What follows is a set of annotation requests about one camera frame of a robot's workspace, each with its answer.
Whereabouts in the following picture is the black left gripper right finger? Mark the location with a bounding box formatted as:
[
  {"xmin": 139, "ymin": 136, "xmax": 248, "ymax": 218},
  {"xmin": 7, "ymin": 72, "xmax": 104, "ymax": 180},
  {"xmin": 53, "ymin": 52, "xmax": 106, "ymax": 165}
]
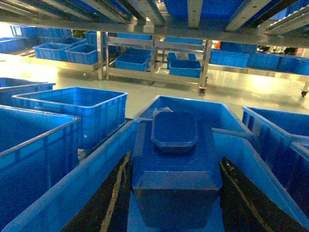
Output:
[{"xmin": 219, "ymin": 157, "xmax": 308, "ymax": 232}]

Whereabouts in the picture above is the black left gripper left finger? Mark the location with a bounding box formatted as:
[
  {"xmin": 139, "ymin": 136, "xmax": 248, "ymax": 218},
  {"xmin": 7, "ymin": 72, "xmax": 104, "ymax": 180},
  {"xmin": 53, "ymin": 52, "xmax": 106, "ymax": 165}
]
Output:
[{"xmin": 61, "ymin": 151, "xmax": 132, "ymax": 232}]

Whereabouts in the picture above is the blue block part with knob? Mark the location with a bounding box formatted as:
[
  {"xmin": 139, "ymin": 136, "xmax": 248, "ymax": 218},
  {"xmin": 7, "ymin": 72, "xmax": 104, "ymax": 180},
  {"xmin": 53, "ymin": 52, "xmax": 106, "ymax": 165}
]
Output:
[{"xmin": 132, "ymin": 112, "xmax": 221, "ymax": 229}]

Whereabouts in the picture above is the blue target bin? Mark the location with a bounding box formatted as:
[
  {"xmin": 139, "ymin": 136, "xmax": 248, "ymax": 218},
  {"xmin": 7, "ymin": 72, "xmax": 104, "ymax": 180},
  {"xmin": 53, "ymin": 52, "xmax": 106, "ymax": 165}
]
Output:
[{"xmin": 4, "ymin": 122, "xmax": 309, "ymax": 232}]

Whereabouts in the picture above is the blue bin right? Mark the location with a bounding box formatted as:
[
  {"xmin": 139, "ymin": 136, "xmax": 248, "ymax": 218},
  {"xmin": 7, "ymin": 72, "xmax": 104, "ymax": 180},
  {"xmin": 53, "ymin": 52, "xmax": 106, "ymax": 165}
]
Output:
[{"xmin": 242, "ymin": 107, "xmax": 309, "ymax": 215}]

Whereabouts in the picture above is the blue bin left near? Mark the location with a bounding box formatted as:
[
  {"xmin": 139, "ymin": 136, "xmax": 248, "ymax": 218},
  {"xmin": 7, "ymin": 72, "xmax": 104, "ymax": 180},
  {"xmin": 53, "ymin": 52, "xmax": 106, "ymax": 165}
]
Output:
[{"xmin": 0, "ymin": 105, "xmax": 81, "ymax": 229}]

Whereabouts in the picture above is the blue bin ahead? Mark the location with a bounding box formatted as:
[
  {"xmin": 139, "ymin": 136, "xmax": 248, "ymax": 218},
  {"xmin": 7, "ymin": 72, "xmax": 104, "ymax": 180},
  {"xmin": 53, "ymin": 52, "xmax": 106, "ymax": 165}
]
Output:
[{"xmin": 133, "ymin": 95, "xmax": 253, "ymax": 141}]

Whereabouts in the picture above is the blue bin left far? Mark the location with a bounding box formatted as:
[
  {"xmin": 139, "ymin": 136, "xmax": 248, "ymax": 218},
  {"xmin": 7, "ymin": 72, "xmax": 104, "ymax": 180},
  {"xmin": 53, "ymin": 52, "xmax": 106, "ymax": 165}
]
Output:
[{"xmin": 12, "ymin": 87, "xmax": 128, "ymax": 150}]

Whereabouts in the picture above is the steel shelving rack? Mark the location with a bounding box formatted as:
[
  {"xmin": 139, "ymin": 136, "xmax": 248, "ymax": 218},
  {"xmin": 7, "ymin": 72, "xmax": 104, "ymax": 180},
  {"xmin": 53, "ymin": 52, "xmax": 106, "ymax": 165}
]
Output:
[{"xmin": 0, "ymin": 0, "xmax": 309, "ymax": 48}]

